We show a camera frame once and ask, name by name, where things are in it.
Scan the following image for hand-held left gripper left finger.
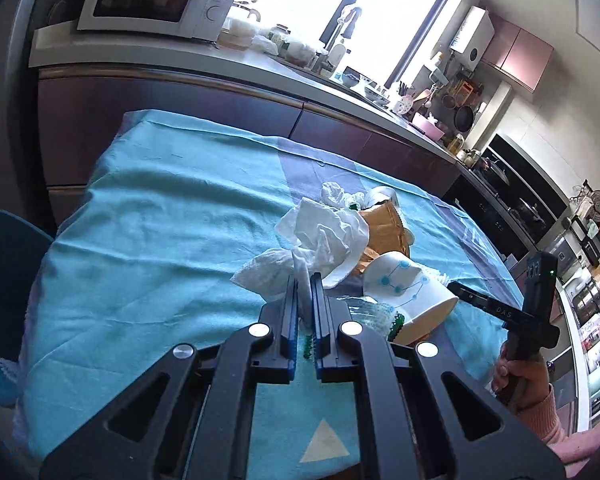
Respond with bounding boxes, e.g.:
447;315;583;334
39;275;300;480

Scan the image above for blue plastic trash bin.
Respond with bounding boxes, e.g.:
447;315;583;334
0;210;56;407

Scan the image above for large white paper towel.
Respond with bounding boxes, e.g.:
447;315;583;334
275;197;371;291

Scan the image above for metal storage rack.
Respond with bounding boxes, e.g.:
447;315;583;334
550;179;600;426

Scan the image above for clear plastic bottle green label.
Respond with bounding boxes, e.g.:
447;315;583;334
337;299;406;346

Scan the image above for small crumpled white tissue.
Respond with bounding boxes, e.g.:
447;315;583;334
321;180;367;211

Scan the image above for kitchen window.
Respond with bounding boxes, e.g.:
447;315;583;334
230;0;468;88

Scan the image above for white wall water heater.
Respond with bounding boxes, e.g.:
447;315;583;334
449;6;496;74

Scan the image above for person's right hand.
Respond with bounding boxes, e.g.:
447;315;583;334
492;346;553;413

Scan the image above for black cooker with hood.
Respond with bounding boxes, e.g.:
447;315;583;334
472;132;572;258

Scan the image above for pink wall cabinet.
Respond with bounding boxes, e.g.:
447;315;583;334
481;16;555;94

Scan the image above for person's right forearm pink sleeve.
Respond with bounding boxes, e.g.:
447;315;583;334
527;385;600;466

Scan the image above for clear bag of food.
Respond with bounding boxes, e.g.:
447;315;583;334
216;15;259;52

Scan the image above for teal printed tablecloth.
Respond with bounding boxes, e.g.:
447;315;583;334
12;110;526;480

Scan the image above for white kitchen counter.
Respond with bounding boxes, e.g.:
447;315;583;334
29;25;463;166

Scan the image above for brown paper bag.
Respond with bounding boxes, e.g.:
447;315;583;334
352;200;415;281

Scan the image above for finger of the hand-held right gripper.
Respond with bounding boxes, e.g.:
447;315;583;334
447;281;498;313

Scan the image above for chrome kitchen faucet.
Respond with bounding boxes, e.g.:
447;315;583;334
324;6;365;63

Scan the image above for pink plastic basin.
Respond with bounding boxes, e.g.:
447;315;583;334
411;112;444;142

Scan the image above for black frying pan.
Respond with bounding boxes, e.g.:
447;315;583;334
452;105;477;134

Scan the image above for dark red base cabinets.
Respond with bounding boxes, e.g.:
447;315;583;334
37;67;461;233

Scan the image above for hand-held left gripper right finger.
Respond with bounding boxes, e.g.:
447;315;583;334
310;272;566;480

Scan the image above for white paper cup blue print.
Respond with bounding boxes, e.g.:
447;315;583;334
362;252;460;347

